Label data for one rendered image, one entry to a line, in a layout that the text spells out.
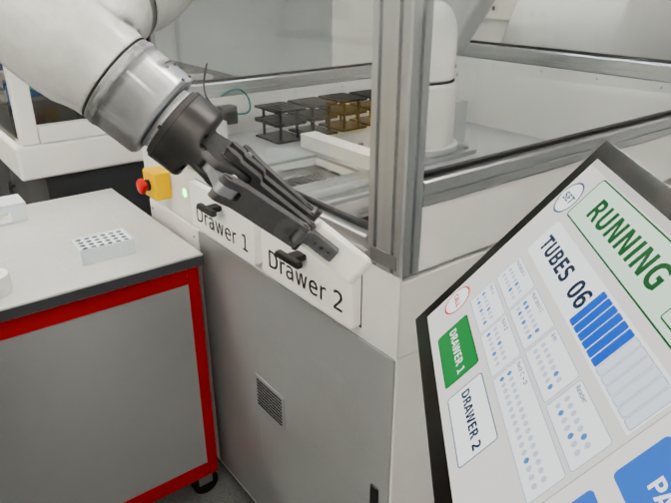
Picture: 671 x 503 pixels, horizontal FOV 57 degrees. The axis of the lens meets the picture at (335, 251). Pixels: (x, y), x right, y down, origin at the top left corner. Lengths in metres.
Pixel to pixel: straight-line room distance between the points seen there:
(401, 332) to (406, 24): 0.46
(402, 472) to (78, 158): 1.39
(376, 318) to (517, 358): 0.47
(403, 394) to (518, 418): 0.56
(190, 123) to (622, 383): 0.40
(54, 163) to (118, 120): 1.50
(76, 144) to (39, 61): 1.50
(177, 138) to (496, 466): 0.38
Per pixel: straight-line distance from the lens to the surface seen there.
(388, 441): 1.13
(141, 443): 1.71
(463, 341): 0.68
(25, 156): 2.05
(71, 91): 0.59
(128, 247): 1.54
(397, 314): 0.98
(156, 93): 0.57
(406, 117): 0.87
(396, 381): 1.05
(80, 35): 0.58
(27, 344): 1.47
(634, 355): 0.50
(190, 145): 0.57
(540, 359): 0.57
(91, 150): 2.10
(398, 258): 0.94
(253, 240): 1.27
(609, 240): 0.61
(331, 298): 1.08
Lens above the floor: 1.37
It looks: 24 degrees down
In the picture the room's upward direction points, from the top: straight up
